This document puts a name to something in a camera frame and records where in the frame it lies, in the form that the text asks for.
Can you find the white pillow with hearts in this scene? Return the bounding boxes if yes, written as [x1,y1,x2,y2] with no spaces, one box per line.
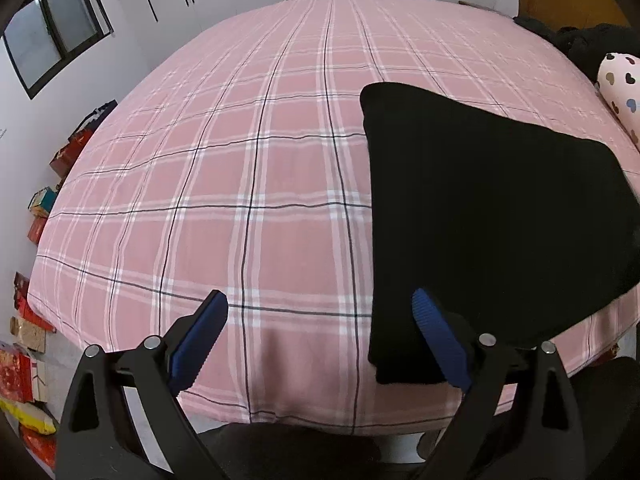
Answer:
[597,52,640,147]

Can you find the pile of dark clothes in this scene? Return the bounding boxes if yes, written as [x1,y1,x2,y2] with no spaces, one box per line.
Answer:
[513,14,640,83]

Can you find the navy paper bag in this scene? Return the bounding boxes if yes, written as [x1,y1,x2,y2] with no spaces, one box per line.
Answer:
[75,101,119,133]

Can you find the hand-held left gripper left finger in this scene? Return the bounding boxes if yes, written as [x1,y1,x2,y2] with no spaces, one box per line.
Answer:
[55,289,231,480]

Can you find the pink plaid bed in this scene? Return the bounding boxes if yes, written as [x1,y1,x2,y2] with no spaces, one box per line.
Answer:
[27,0,640,436]

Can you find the black pants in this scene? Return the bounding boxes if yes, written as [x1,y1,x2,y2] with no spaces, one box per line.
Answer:
[360,81,640,387]

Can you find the row of colourful gift boxes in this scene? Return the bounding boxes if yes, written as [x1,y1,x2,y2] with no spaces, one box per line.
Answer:
[0,127,97,472]

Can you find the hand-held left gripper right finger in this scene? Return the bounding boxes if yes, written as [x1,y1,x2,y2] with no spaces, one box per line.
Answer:
[411,288,588,480]

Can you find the dark framed window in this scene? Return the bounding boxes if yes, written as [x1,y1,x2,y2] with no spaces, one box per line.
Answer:
[2,0,114,101]

